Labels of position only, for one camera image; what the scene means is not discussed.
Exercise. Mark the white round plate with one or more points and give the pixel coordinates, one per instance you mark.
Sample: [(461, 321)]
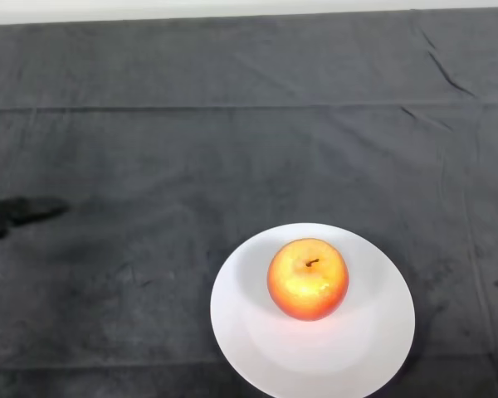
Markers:
[(311, 340)]

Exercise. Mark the black cloth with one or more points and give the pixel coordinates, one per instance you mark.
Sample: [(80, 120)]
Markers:
[(232, 145)]

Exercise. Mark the red yellow apple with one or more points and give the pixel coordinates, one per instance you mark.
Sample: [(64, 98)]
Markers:
[(308, 278)]

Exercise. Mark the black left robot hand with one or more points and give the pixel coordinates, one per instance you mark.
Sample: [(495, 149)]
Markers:
[(8, 213)]

